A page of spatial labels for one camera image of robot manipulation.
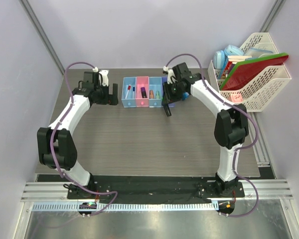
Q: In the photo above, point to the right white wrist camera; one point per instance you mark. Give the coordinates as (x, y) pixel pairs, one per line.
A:
(171, 79)

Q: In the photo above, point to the green capped black highlighter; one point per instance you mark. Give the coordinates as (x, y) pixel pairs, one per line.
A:
(167, 110)

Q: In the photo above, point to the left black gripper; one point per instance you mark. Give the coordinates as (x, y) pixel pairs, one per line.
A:
(111, 99)

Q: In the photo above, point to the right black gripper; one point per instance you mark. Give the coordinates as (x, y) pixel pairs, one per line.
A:
(167, 97)

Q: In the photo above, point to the light blue drawer box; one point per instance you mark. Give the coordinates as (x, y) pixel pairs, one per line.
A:
(155, 84)
(129, 102)

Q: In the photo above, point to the pink plastic drawer box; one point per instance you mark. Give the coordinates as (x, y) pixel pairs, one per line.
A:
(142, 81)

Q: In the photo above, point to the blue round tape dispenser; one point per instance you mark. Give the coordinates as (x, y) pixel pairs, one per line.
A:
(185, 95)

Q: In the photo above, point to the red whiteboard marker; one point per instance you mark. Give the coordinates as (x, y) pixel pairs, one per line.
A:
(127, 91)

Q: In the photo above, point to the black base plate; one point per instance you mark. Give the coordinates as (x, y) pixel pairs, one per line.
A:
(151, 189)

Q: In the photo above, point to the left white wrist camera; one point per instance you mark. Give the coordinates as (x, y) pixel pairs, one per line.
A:
(104, 80)

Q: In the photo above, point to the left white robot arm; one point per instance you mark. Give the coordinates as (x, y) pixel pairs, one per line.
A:
(56, 147)

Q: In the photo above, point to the purple capped black highlighter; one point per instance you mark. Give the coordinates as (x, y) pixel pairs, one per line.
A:
(143, 92)

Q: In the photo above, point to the blue headphones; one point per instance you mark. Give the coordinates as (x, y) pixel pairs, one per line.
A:
(221, 55)

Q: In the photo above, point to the aluminium rail frame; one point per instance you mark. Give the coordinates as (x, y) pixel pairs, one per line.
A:
(175, 146)

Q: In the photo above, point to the white mesh file organizer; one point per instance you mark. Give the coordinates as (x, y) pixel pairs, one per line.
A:
(258, 79)

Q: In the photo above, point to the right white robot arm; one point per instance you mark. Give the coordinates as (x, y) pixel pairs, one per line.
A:
(231, 125)

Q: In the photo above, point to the white slotted cable duct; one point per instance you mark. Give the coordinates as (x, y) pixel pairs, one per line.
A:
(88, 207)

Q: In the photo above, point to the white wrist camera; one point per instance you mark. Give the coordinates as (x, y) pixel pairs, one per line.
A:
(104, 80)
(171, 79)

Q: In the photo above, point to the green plastic folder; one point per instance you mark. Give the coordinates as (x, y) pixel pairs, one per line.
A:
(235, 68)

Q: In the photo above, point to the stack of books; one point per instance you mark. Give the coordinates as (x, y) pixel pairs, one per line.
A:
(230, 62)

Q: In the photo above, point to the pink eraser box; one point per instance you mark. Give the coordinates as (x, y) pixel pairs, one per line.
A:
(236, 98)

